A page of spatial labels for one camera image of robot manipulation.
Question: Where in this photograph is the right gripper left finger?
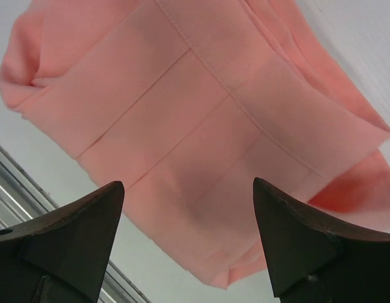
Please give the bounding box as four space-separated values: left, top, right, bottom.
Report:
0 181 124 302

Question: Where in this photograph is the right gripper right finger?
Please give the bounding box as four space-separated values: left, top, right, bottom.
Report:
253 178 390 303

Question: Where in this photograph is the pink pleated skirt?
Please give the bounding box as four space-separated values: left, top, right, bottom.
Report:
0 1 390 289

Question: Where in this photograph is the aluminium frame rail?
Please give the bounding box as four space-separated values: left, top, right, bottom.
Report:
0 147 146 302

